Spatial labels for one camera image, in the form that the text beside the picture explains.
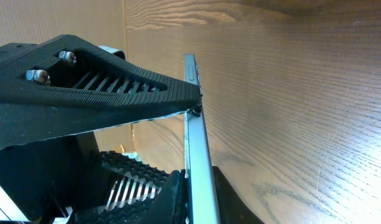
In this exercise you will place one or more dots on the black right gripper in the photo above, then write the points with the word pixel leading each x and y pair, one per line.
pixel 41 180

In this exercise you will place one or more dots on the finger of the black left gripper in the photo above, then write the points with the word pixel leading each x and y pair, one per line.
pixel 232 209
pixel 114 188

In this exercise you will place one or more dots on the Galaxy S25 smartphone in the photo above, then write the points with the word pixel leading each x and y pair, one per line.
pixel 202 199

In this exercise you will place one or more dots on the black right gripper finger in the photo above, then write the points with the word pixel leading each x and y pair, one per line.
pixel 68 86

